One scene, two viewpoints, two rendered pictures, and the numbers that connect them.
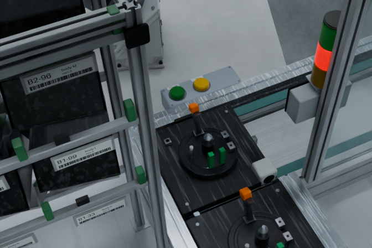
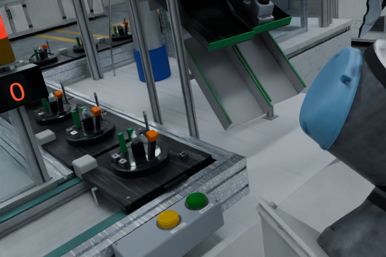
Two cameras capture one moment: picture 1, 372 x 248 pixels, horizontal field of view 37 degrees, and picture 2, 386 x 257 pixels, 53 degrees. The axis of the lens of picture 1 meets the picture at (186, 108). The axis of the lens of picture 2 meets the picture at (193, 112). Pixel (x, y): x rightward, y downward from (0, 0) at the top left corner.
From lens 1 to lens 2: 1.70 m
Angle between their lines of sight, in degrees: 105
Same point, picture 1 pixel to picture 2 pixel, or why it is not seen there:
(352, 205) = not seen: hidden behind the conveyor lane
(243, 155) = (105, 171)
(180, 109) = (185, 190)
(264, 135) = (86, 222)
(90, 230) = (234, 145)
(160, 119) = (205, 179)
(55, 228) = (261, 139)
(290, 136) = (54, 231)
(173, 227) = (158, 127)
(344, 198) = not seen: hidden behind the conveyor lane
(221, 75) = (144, 242)
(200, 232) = (136, 127)
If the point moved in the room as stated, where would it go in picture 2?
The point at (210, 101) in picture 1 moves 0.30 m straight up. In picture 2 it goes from (152, 213) to (118, 67)
